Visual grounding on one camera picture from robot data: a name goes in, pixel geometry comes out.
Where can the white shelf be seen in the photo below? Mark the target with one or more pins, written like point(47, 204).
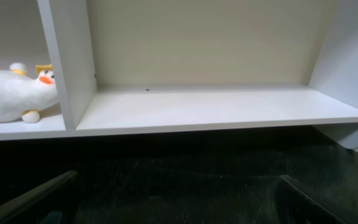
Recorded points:
point(197, 105)

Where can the white plush duck yellow hat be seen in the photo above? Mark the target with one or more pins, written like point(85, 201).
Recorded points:
point(8, 93)

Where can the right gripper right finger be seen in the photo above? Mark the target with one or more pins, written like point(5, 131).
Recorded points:
point(303, 208)

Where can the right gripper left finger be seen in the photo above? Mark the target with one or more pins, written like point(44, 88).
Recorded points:
point(42, 199)

